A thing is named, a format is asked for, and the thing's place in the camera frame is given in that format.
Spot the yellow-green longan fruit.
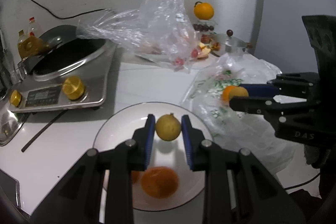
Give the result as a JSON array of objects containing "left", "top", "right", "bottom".
[
  {"left": 228, "top": 86, "right": 249, "bottom": 101},
  {"left": 155, "top": 113, "right": 181, "bottom": 141}
]

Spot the large front mandarin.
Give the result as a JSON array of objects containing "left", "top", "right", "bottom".
[{"left": 141, "top": 166, "right": 179, "bottom": 199}]

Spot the printed white plastic bag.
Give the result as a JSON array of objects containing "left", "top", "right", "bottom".
[{"left": 181, "top": 53, "right": 296, "bottom": 175}]

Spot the small steel pot with lid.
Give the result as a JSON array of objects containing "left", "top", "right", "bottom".
[{"left": 210, "top": 30, "right": 253, "bottom": 56}]

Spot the orange peel pile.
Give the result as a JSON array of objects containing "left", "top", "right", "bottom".
[{"left": 197, "top": 34, "right": 221, "bottom": 59}]

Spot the dark chopstick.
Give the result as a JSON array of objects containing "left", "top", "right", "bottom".
[{"left": 21, "top": 110, "right": 67, "bottom": 153}]

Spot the clear box of dates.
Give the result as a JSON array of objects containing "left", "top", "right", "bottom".
[{"left": 193, "top": 19, "right": 218, "bottom": 33}]

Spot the large orange on box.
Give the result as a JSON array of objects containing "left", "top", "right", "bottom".
[{"left": 194, "top": 2, "right": 215, "bottom": 20}]

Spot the steel wok lid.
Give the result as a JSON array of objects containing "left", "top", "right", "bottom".
[{"left": 0, "top": 105, "right": 29, "bottom": 147}]

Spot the clear crumpled plastic bag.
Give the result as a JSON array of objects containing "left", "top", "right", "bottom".
[{"left": 76, "top": 0, "right": 199, "bottom": 72}]

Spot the grey refrigerator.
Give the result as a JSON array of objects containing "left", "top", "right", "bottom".
[{"left": 254, "top": 0, "right": 335, "bottom": 73}]

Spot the silver induction cooker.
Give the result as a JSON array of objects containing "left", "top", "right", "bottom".
[{"left": 9, "top": 40, "right": 117, "bottom": 113}]

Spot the oil bottle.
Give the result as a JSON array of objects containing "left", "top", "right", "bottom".
[{"left": 18, "top": 30, "right": 28, "bottom": 59}]

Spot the red label bottle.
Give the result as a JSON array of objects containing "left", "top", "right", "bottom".
[{"left": 27, "top": 17, "right": 42, "bottom": 38}]

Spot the black wok with wooden handle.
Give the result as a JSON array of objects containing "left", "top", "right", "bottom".
[{"left": 18, "top": 25, "right": 105, "bottom": 76}]

